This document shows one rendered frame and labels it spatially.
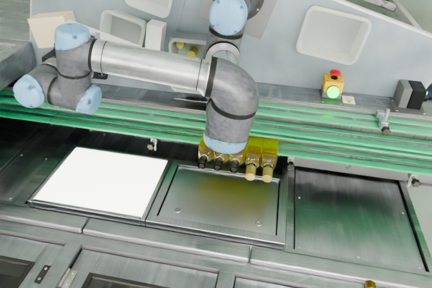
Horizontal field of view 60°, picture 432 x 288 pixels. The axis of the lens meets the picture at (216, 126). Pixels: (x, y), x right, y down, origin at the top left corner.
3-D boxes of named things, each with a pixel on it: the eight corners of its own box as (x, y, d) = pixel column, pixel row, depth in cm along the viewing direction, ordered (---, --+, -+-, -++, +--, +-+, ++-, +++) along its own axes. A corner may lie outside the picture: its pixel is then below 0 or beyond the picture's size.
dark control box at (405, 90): (392, 96, 147) (397, 107, 140) (398, 78, 142) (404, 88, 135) (414, 99, 146) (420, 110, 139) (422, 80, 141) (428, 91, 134)
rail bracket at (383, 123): (372, 114, 139) (378, 134, 128) (378, 97, 135) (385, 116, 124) (384, 116, 138) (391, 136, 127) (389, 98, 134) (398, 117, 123)
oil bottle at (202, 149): (207, 130, 155) (196, 162, 138) (208, 119, 152) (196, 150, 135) (221, 132, 155) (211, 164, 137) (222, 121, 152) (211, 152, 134)
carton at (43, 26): (37, 13, 155) (27, 18, 149) (72, 10, 151) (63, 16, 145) (48, 41, 161) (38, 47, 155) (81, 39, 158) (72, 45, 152)
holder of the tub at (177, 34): (177, 92, 163) (171, 101, 157) (175, 30, 148) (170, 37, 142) (215, 96, 161) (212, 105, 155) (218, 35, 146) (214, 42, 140)
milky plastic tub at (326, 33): (308, -3, 134) (309, 4, 127) (370, 13, 133) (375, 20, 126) (294, 43, 144) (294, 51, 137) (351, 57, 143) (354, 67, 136)
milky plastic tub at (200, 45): (175, 81, 160) (170, 90, 153) (174, 30, 148) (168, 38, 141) (216, 86, 158) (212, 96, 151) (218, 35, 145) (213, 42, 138)
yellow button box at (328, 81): (321, 89, 150) (321, 97, 144) (324, 71, 146) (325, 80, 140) (338, 90, 149) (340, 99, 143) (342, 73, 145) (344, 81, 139)
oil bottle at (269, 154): (263, 137, 152) (259, 171, 135) (265, 125, 149) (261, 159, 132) (278, 139, 151) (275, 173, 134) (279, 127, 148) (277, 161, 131)
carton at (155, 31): (147, 73, 161) (142, 79, 156) (152, 18, 147) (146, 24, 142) (161, 76, 161) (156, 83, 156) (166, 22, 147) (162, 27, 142)
